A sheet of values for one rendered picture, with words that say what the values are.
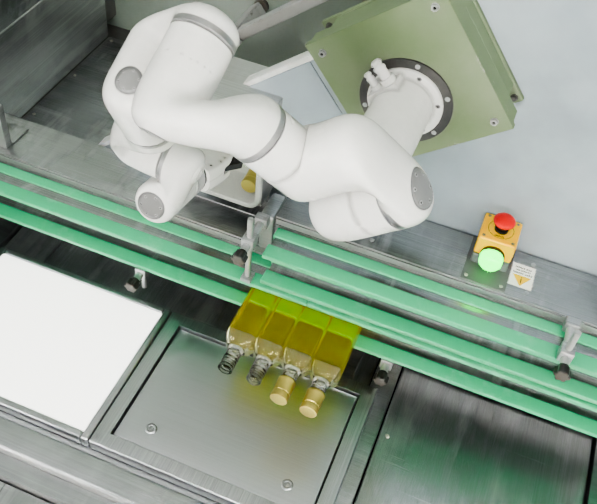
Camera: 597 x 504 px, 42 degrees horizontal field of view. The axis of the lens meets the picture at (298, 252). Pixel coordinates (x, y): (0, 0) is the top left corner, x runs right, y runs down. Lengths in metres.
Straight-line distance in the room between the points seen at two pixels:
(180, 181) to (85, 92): 1.09
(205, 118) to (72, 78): 1.50
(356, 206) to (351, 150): 0.12
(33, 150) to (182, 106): 0.95
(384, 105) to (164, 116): 0.41
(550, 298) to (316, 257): 0.44
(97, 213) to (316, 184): 0.80
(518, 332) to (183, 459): 0.66
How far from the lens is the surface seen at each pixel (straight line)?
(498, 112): 1.27
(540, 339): 1.46
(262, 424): 1.56
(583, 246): 1.54
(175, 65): 0.94
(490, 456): 1.65
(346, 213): 1.04
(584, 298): 1.53
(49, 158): 1.80
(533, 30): 1.29
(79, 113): 2.25
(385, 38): 1.25
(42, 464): 1.56
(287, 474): 1.51
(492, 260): 1.45
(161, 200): 1.31
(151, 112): 0.92
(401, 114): 1.19
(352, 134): 0.94
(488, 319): 1.45
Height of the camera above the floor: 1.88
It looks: 40 degrees down
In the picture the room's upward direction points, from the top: 151 degrees counter-clockwise
